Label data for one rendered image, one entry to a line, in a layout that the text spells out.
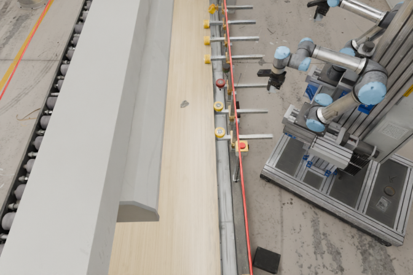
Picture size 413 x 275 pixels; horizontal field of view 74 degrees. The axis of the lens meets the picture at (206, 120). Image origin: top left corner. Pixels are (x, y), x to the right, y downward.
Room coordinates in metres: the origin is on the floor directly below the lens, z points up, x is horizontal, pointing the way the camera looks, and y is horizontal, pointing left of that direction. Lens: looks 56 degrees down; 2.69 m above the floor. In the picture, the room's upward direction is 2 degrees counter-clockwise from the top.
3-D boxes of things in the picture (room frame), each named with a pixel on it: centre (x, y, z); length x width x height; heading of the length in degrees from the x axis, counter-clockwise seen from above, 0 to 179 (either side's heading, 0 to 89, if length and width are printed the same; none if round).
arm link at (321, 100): (1.09, -0.77, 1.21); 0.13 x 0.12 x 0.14; 153
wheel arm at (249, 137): (1.09, -0.30, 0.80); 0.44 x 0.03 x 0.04; 90
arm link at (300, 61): (1.10, -0.52, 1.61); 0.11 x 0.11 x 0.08; 63
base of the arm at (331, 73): (1.51, -1.05, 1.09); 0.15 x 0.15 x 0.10
